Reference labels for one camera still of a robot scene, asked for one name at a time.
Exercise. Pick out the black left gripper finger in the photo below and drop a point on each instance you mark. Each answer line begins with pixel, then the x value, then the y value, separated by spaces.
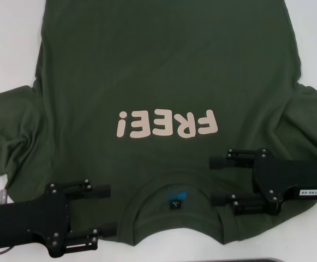
pixel 82 240
pixel 98 191

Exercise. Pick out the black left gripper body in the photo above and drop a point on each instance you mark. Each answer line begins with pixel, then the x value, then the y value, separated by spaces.
pixel 24 221

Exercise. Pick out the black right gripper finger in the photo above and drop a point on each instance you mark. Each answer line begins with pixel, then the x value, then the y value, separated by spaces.
pixel 221 162
pixel 245 207

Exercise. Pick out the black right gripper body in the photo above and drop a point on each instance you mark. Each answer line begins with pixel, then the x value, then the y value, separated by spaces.
pixel 289 177

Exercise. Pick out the dark green FREE T-shirt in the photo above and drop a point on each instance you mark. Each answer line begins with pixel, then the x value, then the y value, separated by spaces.
pixel 158 68

